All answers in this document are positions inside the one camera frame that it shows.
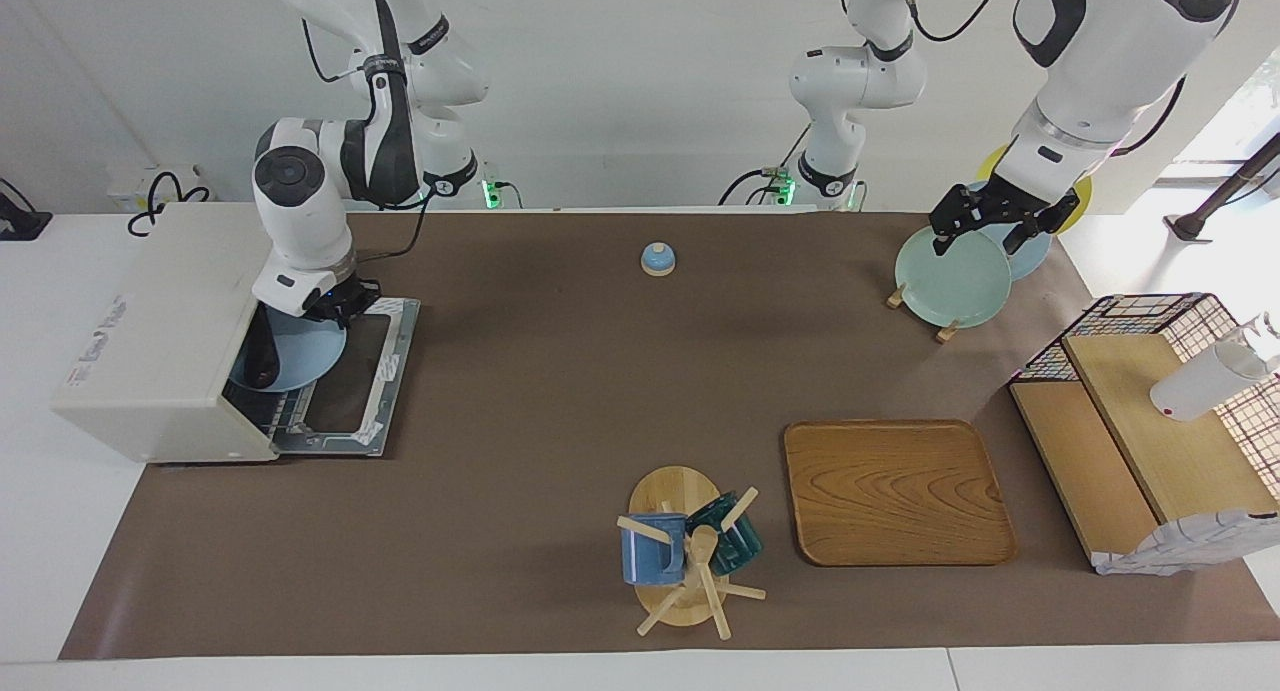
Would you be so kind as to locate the wooden plate rack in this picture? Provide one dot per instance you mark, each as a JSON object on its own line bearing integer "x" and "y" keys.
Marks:
{"x": 946, "y": 331}

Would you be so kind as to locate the wooden step shelf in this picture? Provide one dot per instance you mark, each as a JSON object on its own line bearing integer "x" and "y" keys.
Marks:
{"x": 1150, "y": 421}

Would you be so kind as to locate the dark purple eggplant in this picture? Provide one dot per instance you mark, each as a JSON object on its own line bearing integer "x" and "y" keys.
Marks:
{"x": 262, "y": 366}

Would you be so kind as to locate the black clamp device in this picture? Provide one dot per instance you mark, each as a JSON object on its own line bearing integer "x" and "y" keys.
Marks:
{"x": 18, "y": 221}

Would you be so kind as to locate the square wooden tray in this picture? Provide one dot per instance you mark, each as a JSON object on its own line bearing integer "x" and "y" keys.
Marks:
{"x": 900, "y": 496}

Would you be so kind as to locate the pale blue racked plate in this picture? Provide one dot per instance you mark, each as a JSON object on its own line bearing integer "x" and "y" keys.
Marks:
{"x": 1035, "y": 259}

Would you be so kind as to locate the brown table mat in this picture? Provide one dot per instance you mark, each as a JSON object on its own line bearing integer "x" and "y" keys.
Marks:
{"x": 520, "y": 451}

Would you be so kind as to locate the black stand pole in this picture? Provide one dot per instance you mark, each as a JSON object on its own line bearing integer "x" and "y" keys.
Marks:
{"x": 1225, "y": 186}

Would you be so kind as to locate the light blue round plate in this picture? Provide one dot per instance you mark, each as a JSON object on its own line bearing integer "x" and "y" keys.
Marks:
{"x": 305, "y": 361}

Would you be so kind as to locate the wooden mug tree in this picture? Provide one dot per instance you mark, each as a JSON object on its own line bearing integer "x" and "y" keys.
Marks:
{"x": 670, "y": 491}

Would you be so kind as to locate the white patterned cloth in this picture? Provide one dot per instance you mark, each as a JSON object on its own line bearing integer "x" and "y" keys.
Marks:
{"x": 1190, "y": 541}

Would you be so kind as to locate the pale green plate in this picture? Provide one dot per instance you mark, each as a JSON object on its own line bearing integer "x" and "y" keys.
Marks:
{"x": 950, "y": 283}

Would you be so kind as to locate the yellow plate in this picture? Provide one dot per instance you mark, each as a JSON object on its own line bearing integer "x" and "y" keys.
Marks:
{"x": 1076, "y": 196}

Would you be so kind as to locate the dark teal glass mug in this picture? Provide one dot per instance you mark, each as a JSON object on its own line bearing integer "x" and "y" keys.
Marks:
{"x": 738, "y": 546}

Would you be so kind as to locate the small blue dome bell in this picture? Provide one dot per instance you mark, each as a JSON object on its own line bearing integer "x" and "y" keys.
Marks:
{"x": 657, "y": 260}

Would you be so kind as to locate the blue ceramic mug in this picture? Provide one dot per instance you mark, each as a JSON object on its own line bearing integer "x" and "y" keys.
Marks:
{"x": 650, "y": 561}

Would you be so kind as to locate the white power strip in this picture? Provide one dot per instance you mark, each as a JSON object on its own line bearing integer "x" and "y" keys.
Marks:
{"x": 125, "y": 183}

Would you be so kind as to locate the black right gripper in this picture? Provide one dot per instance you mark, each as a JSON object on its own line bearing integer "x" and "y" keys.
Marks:
{"x": 345, "y": 296}

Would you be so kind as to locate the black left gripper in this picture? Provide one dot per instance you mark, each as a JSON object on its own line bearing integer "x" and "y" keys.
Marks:
{"x": 1000, "y": 203}

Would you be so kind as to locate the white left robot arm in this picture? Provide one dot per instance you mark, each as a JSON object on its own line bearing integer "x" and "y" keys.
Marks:
{"x": 1110, "y": 41}

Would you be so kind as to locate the cream toaster oven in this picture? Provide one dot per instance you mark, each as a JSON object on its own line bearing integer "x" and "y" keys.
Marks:
{"x": 150, "y": 341}

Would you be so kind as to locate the white plastic bottle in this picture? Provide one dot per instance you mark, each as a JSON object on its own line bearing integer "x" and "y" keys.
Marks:
{"x": 1195, "y": 386}

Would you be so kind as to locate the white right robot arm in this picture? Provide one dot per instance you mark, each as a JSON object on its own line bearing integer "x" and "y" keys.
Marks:
{"x": 300, "y": 201}

